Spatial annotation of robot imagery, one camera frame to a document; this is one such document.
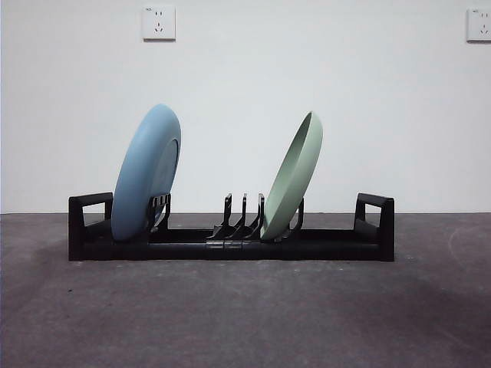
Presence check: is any pale green round plate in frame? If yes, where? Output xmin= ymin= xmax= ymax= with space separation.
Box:
xmin=259 ymin=110 xmax=325 ymax=242

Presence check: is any blue round plate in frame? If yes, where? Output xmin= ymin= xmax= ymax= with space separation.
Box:
xmin=110 ymin=102 xmax=183 ymax=243

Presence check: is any black plastic plate rack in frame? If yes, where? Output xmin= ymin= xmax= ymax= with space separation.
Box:
xmin=68 ymin=191 xmax=396 ymax=263

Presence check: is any white wall power socket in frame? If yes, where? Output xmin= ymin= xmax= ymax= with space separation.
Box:
xmin=466 ymin=7 xmax=491 ymax=44
xmin=143 ymin=5 xmax=177 ymax=42

